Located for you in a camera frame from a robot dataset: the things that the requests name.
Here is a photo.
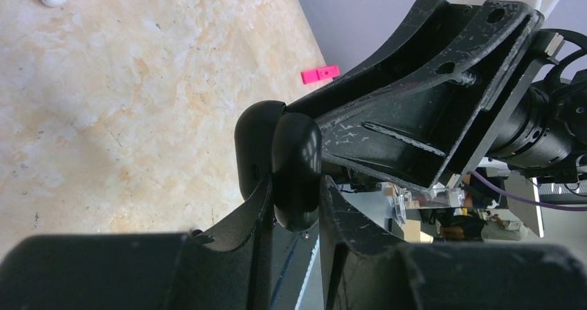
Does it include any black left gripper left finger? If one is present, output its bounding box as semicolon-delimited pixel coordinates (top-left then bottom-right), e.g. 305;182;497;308
1;179;272;309

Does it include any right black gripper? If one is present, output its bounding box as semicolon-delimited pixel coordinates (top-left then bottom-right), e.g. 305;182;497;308
288;0;543;190

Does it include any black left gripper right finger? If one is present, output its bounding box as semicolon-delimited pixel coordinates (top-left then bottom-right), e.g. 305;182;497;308
319;176;586;309

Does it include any black earbud charging case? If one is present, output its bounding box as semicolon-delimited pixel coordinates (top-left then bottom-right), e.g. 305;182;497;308
234;100;322;232

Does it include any pink plastic block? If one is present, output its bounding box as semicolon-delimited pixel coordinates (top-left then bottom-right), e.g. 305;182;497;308
300;66;341;84

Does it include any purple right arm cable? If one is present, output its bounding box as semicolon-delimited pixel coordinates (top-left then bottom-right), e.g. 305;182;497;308
471;170;587;212

